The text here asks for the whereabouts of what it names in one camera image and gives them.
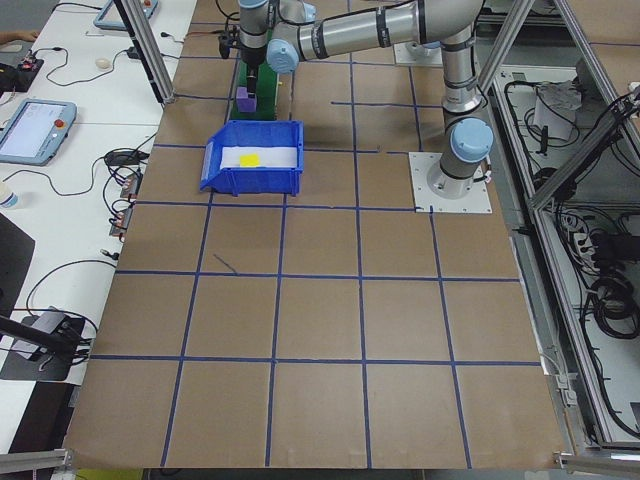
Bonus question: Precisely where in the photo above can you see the purple foam block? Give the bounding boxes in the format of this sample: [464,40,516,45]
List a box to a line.
[235,87,259,114]

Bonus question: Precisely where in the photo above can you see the green conveyor belt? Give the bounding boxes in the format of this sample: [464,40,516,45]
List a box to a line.
[228,24,282,123]

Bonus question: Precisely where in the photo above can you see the white foam pad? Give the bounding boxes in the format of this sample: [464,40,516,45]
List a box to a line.
[219,145,300,170]

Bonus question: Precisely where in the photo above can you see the blue plastic storage bin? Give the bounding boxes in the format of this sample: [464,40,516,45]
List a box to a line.
[198,119,306,197]

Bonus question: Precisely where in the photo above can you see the light blue teach pendant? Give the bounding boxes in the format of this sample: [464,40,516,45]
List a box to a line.
[0,98,78,168]
[93,0,162,30]

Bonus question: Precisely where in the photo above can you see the black power plug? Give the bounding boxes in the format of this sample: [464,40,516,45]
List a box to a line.
[103,149,149,169]

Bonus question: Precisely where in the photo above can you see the small circuit board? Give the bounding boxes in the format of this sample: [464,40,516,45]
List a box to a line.
[108,207,134,241]
[119,174,142,201]

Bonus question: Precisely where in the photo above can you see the white side table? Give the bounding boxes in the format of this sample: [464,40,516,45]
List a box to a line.
[0,0,199,126]
[0,119,162,401]

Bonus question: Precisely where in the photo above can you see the white paper cup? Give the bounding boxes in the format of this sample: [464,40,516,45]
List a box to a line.
[0,181,24,211]

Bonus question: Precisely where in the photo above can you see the black curved panel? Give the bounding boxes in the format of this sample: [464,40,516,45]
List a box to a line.
[0,212,37,321]

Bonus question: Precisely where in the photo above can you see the grey white cloth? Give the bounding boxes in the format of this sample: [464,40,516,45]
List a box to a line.
[532,79,585,142]

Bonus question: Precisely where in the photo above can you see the dark box device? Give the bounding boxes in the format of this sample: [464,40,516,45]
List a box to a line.
[27,307,87,354]

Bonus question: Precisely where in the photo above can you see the white power strip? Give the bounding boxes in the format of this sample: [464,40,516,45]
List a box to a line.
[563,213,601,275]

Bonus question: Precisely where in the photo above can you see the black box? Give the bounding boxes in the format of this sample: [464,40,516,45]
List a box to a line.
[593,230,634,262]

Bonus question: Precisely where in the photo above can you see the aluminium corner bar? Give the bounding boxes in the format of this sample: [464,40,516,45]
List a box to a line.
[0,448,77,475]
[551,446,640,472]

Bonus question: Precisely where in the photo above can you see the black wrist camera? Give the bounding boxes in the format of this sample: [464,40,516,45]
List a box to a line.
[217,28,240,61]

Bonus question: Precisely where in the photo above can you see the aluminium profile post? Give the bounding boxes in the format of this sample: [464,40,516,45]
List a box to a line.
[112,0,177,105]

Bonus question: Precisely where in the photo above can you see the white square base plate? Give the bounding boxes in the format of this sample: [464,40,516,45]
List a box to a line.
[393,42,445,67]
[408,151,495,216]

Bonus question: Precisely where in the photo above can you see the tangled black cables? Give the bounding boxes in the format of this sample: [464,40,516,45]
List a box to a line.
[92,147,151,211]

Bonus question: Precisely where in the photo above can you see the black cable coil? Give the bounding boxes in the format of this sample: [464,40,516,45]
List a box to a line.
[529,164,569,194]
[579,272,636,341]

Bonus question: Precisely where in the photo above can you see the metal V-shaped frame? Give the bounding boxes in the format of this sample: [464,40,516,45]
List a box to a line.
[474,0,640,454]

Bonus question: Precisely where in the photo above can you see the black camera stand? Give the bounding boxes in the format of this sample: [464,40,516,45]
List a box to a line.
[0,314,87,382]

